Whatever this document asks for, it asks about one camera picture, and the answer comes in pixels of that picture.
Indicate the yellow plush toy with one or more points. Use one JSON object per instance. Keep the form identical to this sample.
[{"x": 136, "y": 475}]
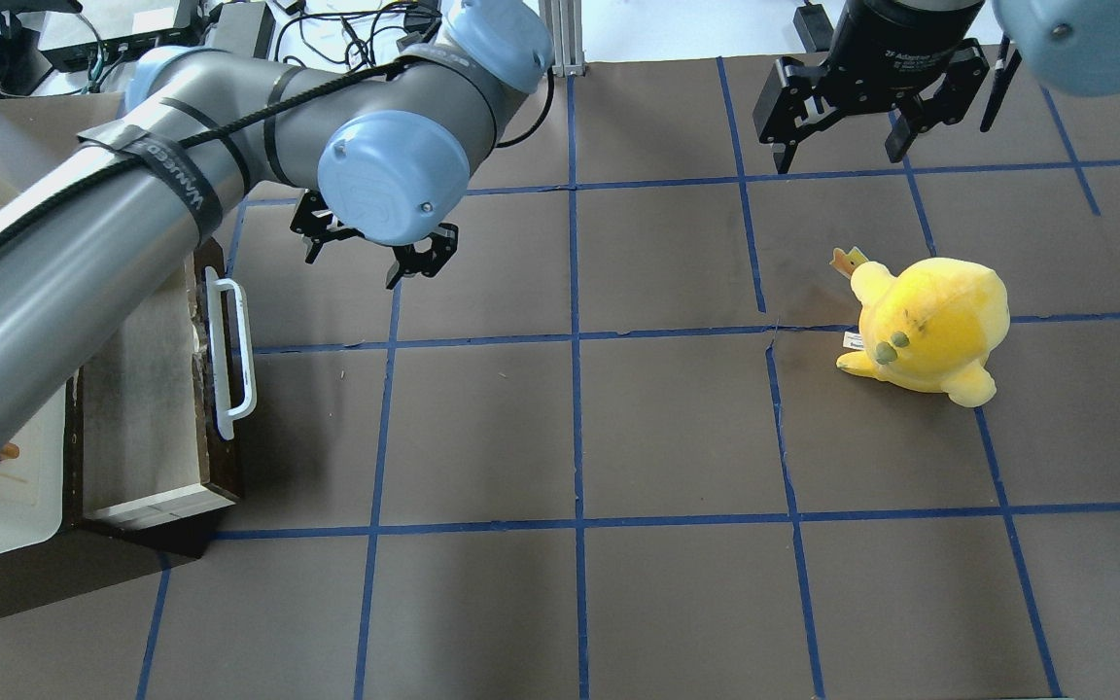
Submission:
[{"x": 929, "y": 329}]

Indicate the black power adapter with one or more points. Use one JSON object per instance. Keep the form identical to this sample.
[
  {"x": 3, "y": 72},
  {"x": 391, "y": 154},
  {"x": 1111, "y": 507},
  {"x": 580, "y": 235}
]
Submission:
[{"x": 240, "y": 27}]

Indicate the white plastic drawer handle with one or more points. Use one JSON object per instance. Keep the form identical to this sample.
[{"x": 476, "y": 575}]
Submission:
[{"x": 235, "y": 387}]

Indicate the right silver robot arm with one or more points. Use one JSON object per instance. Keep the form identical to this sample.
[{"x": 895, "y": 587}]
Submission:
[{"x": 1085, "y": 39}]

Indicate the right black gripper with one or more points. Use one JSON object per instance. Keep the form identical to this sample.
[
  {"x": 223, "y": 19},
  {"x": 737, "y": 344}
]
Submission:
[{"x": 886, "y": 44}]

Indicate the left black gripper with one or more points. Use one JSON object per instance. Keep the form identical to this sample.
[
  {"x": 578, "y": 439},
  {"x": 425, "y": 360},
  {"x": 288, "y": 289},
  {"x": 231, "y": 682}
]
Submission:
[{"x": 421, "y": 261}]

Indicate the aluminium frame post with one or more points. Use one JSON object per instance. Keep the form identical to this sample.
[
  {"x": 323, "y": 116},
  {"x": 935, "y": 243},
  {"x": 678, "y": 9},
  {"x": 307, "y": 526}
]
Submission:
[{"x": 563, "y": 19}]

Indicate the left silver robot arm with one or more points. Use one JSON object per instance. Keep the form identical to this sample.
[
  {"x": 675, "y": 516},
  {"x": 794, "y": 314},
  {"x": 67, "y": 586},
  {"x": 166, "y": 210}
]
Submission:
[{"x": 81, "y": 249}]

